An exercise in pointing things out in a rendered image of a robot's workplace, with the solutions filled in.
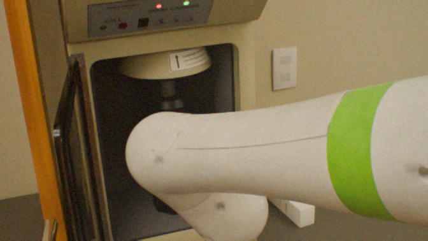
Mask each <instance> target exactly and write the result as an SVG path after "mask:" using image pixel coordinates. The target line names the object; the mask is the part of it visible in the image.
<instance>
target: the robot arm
mask: <svg viewBox="0 0 428 241"><path fill-rule="evenodd" d="M125 158H126V163H127V167H128V170H129V171H130V173H131V175H132V177H133V178H134V180H135V181H136V182H137V183H139V184H140V185H141V187H143V188H144V189H146V190H147V191H150V192H151V193H152V194H153V195H154V196H156V197H158V198H159V199H161V200H162V201H163V202H165V203H166V205H169V206H170V207H171V208H172V209H173V210H175V211H176V212H177V213H179V215H180V216H181V217H182V218H183V219H185V220H186V221H187V222H188V223H189V224H190V226H191V227H192V228H193V229H194V230H196V231H197V232H198V234H199V235H200V236H201V238H202V239H203V240H205V241H253V240H255V239H256V238H257V237H258V236H259V234H260V233H261V231H262V230H263V229H264V227H265V225H266V221H267V218H268V201H267V198H266V197H270V198H278V199H283V200H288V201H295V202H299V203H305V204H308V205H314V206H317V207H322V208H328V209H331V210H337V211H340V212H346V213H349V214H356V215H362V216H366V217H372V218H377V219H383V220H388V221H394V222H399V223H406V224H413V225H417V226H426V227H428V75H425V76H421V77H414V78H407V79H402V80H396V81H391V82H385V83H382V84H379V85H372V86H369V87H363V88H360V89H354V90H347V91H342V92H338V93H335V94H330V95H326V96H322V97H318V98H313V99H311V100H307V101H302V102H298V103H291V104H287V105H280V106H272V107H267V108H258V109H254V110H248V111H242V112H229V113H212V114H198V113H197V112H196V111H194V114H190V113H176V112H160V113H155V114H153V115H149V116H148V117H146V116H145V115H143V116H142V121H141V122H139V123H138V124H137V125H136V126H135V128H134V129H133V131H132V133H131V134H130V135H129V138H128V141H127V145H126V150H125Z"/></svg>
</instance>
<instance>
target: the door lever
mask: <svg viewBox="0 0 428 241"><path fill-rule="evenodd" d="M57 230H58V221H57V219H56V218H50V219H47V220H46V223H45V230H44V234H43V240H42V241H56V238H57Z"/></svg>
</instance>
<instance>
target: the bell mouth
mask: <svg viewBox="0 0 428 241"><path fill-rule="evenodd" d="M211 65H212V59H211V57H210V55H209V53H208V51H207V49H206V47H205V46H203V47H192V48H183V49H176V50H166V51H161V52H156V53H150V54H140V55H130V56H123V57H122V59H121V62H120V65H119V67H118V69H119V71H120V72H121V73H122V74H124V75H126V76H129V77H133V78H142V79H169V78H180V77H187V76H191V75H195V74H197V73H199V72H201V71H204V70H206V69H208V68H209V67H210V66H211Z"/></svg>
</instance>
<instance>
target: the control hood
mask: <svg viewBox="0 0 428 241"><path fill-rule="evenodd" d="M121 1H129V0H60V4H61V7H62V16H63V21H64V29H65V34H66V41H67V42H69V43H77V42H82V41H87V40H98V39H105V38H116V37H122V36H127V35H133V34H145V33H155V32H162V31H168V30H173V29H184V28H191V27H202V26H212V25H219V24H230V23H237V22H248V21H254V20H258V19H259V17H260V15H261V13H262V11H263V10H264V8H265V5H266V3H267V1H268V0H214V1H213V5H212V7H211V11H210V15H209V17H208V21H207V24H198V25H192V26H181V27H170V28H163V29H158V30H151V31H140V32H134V33H123V34H112V35H111V36H100V37H94V38H89V29H88V5H90V4H101V3H114V2H121Z"/></svg>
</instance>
